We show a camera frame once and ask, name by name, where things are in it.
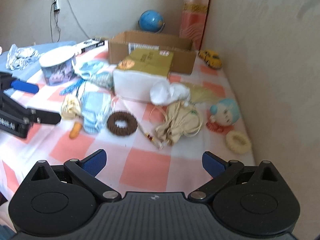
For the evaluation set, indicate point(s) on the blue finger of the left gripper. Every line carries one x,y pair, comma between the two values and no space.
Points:
24,86

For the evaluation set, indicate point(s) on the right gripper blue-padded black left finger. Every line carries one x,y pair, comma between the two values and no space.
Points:
83,172

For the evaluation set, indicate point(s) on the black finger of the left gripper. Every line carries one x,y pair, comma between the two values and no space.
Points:
43,117

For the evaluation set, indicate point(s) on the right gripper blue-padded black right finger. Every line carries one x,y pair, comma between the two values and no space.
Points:
223,173

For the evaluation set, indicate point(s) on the cream fuzzy scrunchie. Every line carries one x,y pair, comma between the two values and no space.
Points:
238,142

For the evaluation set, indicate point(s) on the cream small cloth pouch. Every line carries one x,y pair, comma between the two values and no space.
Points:
71,107

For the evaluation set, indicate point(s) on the blue face masks stack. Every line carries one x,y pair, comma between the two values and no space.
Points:
95,110

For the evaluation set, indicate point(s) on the beige drawstring cloth bag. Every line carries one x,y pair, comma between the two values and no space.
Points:
179,119

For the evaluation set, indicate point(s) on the blue bedsheet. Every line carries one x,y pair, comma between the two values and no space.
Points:
41,49

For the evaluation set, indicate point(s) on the white fringed scarf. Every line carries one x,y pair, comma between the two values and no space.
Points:
20,58

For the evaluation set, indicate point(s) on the orange small toy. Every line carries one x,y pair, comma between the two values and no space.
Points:
77,127

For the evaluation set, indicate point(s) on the round white-lid tin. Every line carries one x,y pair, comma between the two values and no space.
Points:
58,65

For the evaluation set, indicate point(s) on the blue knitted strip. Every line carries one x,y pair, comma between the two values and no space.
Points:
73,87

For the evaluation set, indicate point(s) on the blue white plush toy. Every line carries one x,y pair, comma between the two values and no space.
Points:
225,113

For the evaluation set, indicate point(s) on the light blue folded cloth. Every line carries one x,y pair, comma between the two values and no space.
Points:
88,69

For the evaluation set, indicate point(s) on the brown fuzzy scrunchie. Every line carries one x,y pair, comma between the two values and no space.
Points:
121,123

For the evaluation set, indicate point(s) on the beaded tassel charm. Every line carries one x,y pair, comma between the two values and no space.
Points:
151,138

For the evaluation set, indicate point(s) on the blue patterned cloth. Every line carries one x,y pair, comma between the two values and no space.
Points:
103,80

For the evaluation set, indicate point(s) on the black white book box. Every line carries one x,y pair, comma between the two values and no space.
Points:
88,45

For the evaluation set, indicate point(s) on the crumpled white tissue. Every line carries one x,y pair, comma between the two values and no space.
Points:
164,93

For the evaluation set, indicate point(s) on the gold tissue pack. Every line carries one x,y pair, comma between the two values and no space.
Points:
135,75

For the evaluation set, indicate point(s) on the yellow toy car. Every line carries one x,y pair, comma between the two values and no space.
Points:
211,58

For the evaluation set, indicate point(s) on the brown cardboard box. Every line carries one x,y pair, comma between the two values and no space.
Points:
183,49

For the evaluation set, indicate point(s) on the blue desk globe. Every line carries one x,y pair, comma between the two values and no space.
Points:
151,21

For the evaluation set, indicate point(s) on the pink patterned curtain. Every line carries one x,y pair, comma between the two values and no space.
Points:
194,17

